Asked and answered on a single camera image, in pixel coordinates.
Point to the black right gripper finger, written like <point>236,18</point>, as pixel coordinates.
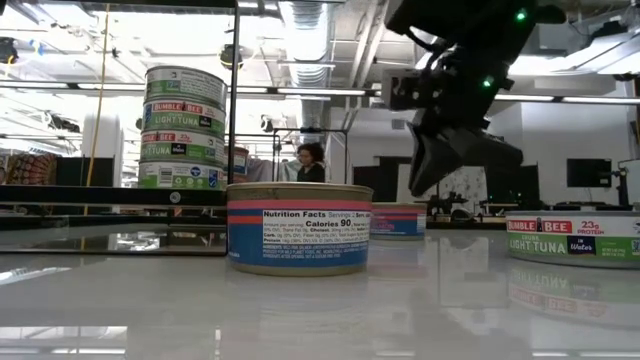
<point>490,150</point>
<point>430,155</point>

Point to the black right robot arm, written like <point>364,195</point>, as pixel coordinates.
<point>475,25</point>

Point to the white patterned cloth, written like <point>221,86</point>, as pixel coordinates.
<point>470,185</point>

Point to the black computer monitor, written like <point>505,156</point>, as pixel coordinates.
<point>520,187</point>

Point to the black cabinet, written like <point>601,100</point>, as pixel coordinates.
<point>380,180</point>

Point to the person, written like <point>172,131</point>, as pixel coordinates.
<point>311,170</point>

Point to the long ceiling light strip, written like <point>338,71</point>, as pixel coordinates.
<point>325,91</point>

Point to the black tripod stand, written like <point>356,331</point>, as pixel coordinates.
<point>622,185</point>

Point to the pale draped cloth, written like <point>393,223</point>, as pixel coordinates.
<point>270,170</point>

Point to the white pillar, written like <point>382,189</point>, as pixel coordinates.
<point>112,140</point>

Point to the black partition panel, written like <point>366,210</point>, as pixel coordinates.
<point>70,172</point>

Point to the patterned tapestry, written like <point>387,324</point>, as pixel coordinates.
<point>30,170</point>

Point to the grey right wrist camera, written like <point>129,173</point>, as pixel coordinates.
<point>405,90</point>

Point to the black wall monitor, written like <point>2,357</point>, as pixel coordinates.
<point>590,172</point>

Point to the black tube frame stand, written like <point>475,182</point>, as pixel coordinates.
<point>310,130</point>

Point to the spiral ceiling air duct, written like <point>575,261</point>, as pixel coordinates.
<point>307,30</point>

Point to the black ceiling camera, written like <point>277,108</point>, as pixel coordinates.
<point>7,50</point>
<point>230,56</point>

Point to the black metal shelf frame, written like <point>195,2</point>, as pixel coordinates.
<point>233,30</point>

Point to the black table edge rail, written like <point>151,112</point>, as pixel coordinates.
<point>100,221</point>

